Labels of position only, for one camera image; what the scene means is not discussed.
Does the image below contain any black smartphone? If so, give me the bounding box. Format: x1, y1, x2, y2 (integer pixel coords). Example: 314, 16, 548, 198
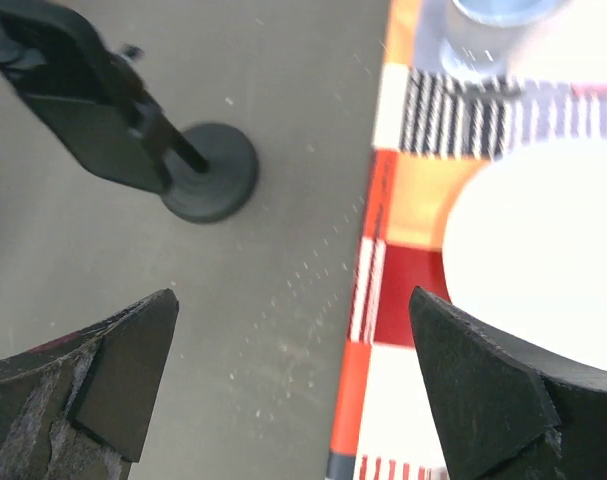
0, 1, 171, 194

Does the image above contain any black phone stand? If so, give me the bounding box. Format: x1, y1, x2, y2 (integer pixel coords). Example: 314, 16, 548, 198
107, 42, 260, 224

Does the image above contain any light blue cup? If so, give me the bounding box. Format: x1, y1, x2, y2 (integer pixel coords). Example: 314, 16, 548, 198
440, 0, 562, 83

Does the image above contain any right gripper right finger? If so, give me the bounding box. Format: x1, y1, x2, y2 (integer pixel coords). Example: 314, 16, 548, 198
409, 287, 607, 479

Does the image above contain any white plate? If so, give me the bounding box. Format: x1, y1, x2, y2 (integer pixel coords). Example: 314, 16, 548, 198
442, 139, 607, 371

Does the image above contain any patterned orange placemat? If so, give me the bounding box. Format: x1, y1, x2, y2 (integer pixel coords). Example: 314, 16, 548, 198
326, 1, 607, 479

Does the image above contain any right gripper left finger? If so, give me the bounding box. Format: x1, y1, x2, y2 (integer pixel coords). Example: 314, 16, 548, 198
0, 289, 179, 479

